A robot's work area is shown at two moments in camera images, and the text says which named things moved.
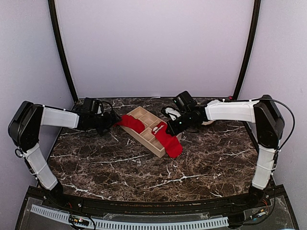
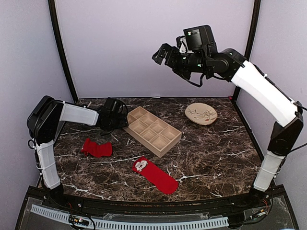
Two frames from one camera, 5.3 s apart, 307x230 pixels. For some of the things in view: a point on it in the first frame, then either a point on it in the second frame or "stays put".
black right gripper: [174, 131] to [171, 60]
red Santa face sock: [171, 144] to [143, 166]
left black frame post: [53, 17] stays put
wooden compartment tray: [147, 139] stays put
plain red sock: [131, 122] to [90, 147]
